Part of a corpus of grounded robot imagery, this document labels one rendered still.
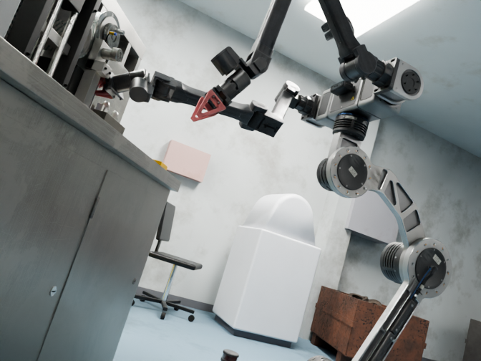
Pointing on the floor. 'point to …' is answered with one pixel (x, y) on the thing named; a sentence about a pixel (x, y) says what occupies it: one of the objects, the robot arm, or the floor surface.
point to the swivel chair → (169, 263)
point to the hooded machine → (270, 271)
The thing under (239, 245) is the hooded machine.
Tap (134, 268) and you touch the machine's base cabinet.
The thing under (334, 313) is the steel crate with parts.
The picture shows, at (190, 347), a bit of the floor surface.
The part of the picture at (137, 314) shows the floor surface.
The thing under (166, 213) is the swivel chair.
